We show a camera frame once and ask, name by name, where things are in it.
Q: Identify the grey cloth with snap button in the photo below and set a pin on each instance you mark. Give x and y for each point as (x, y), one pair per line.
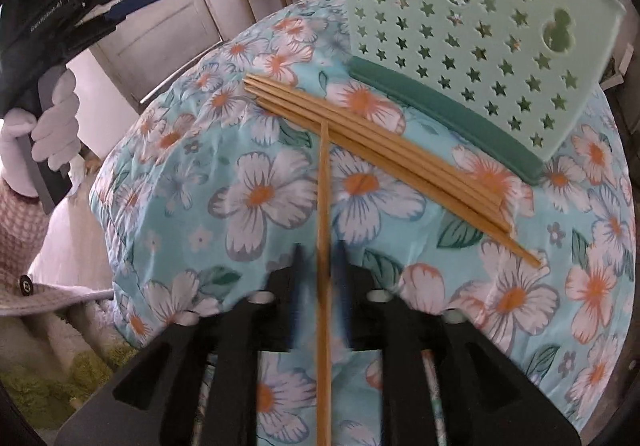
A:
(60, 298)

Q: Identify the green shaggy rug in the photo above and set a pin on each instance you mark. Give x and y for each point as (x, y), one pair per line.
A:
(50, 386)

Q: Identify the single bamboo chopstick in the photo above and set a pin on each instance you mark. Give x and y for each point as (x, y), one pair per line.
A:
(324, 206)

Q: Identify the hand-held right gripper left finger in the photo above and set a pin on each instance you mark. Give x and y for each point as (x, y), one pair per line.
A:
(300, 296)

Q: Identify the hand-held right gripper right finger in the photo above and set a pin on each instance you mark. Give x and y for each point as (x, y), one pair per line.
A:
(345, 296)

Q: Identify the person's left forearm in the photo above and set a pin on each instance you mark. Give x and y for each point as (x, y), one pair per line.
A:
(20, 226)

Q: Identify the floral blue blanket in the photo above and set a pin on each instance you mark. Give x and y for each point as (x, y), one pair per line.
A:
(200, 176)

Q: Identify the pile of bamboo chopsticks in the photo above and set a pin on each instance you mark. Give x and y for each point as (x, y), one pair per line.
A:
(400, 151)

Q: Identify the white door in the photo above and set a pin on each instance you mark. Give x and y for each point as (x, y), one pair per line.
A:
(150, 51)

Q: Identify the person's left hand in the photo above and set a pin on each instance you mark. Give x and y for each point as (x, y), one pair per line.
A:
(60, 126)

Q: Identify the dark green drip tray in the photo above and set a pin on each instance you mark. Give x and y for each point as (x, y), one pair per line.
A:
(450, 111)

